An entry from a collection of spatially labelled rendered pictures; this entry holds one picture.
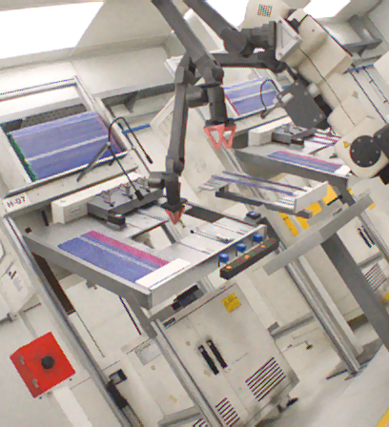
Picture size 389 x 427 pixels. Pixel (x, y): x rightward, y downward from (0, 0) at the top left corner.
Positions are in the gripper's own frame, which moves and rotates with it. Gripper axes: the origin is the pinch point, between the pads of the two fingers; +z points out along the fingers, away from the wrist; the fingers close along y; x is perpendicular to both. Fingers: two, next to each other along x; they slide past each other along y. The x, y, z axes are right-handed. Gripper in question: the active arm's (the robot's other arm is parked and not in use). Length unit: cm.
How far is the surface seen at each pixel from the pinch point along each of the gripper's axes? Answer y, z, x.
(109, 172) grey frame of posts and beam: -7.3, -10.9, -45.5
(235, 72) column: -288, 11, -172
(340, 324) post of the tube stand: -35, 52, 60
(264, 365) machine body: -3, 60, 40
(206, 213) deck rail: -18.5, 3.9, 1.3
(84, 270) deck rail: 49.2, -1.5, -1.9
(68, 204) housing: 25.6, -10.3, -36.5
